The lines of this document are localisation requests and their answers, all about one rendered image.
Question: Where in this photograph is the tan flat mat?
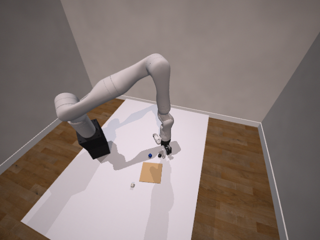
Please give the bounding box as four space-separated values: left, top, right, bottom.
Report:
139 162 163 184

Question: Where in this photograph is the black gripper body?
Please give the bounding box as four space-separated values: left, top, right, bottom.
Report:
161 139 171 147

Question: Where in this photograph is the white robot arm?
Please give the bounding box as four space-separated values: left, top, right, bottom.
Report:
54 53 174 145

